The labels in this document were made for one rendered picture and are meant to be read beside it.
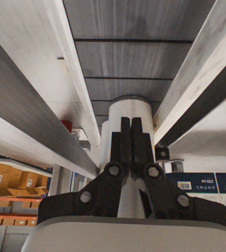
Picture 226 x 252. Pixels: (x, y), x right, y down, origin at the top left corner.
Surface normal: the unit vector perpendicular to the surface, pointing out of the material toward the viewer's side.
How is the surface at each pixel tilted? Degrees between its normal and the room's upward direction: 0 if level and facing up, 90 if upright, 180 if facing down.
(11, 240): 90
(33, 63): 0
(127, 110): 90
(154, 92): 0
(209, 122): 0
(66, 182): 90
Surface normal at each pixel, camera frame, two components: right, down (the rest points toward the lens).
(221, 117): -0.04, 0.92
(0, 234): 0.14, -0.38
